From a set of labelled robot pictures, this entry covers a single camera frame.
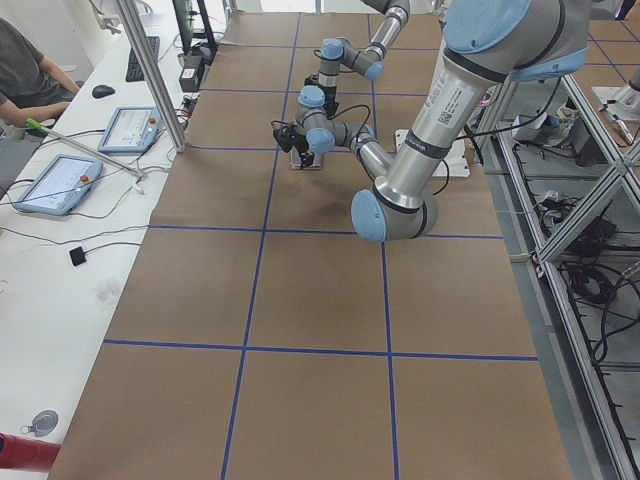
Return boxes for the small black puck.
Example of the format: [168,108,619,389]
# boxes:
[69,246,87,267]

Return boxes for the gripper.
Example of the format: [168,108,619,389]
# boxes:
[322,87,339,118]
[290,130,312,153]

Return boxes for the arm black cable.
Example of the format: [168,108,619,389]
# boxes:
[327,74,564,196]

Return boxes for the black keyboard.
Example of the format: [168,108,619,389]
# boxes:
[124,34,161,84]

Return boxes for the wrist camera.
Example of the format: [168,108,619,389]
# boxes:
[272,124,297,153]
[304,74,319,87]

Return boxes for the far teach pendant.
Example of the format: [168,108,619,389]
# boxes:
[98,106,162,155]

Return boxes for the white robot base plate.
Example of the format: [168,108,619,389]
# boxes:
[393,128,472,180]

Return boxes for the aluminium frame post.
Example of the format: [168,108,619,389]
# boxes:
[115,0,186,153]

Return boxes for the near teach pendant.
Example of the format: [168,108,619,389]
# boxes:
[14,154,104,216]

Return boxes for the black computer mouse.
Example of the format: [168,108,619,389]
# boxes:
[91,84,115,99]

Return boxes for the red cylinder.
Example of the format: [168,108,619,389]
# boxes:
[0,433,61,473]

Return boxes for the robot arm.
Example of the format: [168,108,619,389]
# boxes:
[273,1,591,243]
[305,0,411,118]

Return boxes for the seated person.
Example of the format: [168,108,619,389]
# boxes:
[1,19,82,128]

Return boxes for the pink and grey towel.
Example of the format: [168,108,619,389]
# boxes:
[289,149,325,171]

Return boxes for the teach pendant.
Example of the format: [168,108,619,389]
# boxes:
[14,154,104,216]
[98,106,162,155]

